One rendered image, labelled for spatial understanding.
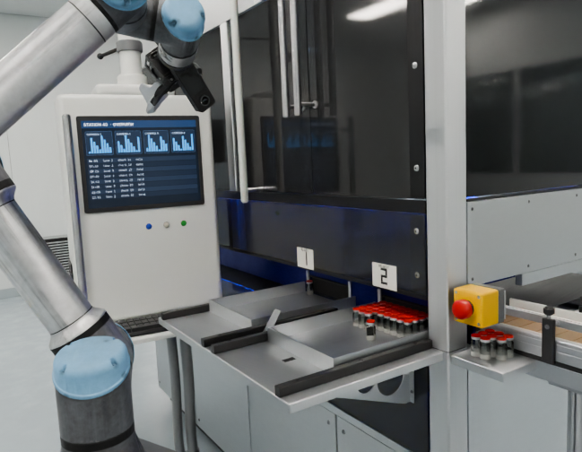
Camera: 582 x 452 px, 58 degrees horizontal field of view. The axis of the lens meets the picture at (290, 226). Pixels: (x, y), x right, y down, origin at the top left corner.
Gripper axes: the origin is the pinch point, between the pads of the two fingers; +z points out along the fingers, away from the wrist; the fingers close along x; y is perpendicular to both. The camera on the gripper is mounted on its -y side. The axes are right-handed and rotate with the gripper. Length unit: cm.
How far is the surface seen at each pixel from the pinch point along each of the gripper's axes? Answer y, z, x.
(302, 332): -63, 6, 11
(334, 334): -68, 1, 7
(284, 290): -58, 42, -1
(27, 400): -34, 229, 112
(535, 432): -122, -4, -16
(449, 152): -49, -30, -28
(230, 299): -49, 37, 15
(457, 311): -74, -29, -7
